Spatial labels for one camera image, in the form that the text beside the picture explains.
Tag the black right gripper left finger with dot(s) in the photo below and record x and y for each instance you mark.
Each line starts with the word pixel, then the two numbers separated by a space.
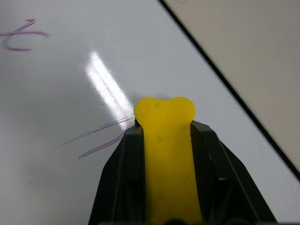
pixel 122 178

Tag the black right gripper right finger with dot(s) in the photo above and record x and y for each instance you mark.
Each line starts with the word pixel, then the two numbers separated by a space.
pixel 225 178

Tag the yellow bone-shaped eraser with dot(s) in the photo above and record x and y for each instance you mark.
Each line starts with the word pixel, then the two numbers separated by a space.
pixel 170 152

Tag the white whiteboard with black frame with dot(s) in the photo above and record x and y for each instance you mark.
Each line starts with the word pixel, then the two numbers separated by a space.
pixel 70 93

